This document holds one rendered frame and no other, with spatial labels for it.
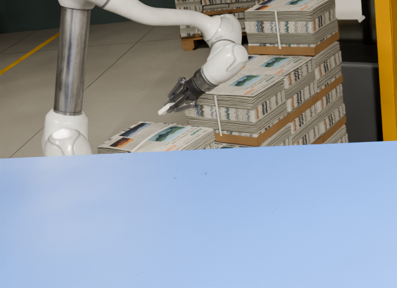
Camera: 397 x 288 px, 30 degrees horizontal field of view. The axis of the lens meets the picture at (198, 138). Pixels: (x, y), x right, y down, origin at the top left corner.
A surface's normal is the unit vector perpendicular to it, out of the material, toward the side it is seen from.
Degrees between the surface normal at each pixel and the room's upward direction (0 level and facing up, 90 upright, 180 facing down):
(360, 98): 90
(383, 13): 90
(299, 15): 90
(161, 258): 0
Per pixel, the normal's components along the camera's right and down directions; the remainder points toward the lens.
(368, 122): -0.56, 0.38
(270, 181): -0.14, -0.92
